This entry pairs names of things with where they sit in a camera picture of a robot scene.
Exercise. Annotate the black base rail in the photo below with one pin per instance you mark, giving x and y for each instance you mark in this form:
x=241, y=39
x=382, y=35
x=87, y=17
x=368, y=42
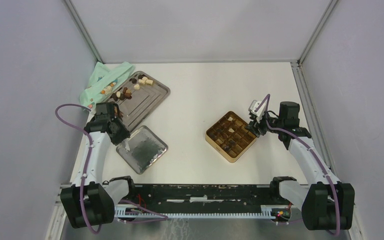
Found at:
x=204, y=199

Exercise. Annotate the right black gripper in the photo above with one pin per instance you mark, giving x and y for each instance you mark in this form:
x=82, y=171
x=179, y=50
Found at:
x=254, y=129

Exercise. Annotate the silver box lid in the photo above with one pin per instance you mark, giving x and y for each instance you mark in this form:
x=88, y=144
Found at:
x=145, y=149

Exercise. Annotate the green patterned cloth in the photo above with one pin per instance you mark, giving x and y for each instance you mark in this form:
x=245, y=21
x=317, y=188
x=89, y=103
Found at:
x=103, y=82

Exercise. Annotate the steel chocolate tray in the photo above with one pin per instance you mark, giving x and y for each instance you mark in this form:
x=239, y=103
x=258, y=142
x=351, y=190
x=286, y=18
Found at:
x=136, y=100

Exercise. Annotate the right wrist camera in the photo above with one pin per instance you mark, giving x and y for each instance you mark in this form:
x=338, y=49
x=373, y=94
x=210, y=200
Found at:
x=257, y=110

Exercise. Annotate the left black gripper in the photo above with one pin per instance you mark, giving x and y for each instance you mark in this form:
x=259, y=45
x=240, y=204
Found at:
x=124, y=133

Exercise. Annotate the steel serving tongs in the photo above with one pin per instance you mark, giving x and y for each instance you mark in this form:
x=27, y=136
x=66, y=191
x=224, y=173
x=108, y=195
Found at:
x=125, y=144

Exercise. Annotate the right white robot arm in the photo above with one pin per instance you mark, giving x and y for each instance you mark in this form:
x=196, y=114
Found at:
x=327, y=204

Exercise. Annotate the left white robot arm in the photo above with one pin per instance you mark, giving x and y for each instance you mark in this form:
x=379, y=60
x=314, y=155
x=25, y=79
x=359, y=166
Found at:
x=86, y=202

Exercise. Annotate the gold chocolate box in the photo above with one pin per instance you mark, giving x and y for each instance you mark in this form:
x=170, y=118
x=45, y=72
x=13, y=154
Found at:
x=230, y=145

